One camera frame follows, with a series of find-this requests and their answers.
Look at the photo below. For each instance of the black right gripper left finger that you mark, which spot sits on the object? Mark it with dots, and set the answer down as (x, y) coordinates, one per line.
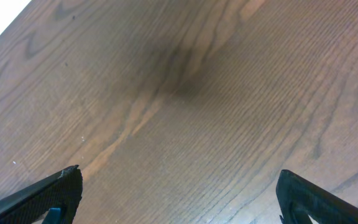
(53, 199)

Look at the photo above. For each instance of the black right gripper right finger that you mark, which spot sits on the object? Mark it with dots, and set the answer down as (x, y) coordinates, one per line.
(301, 201)

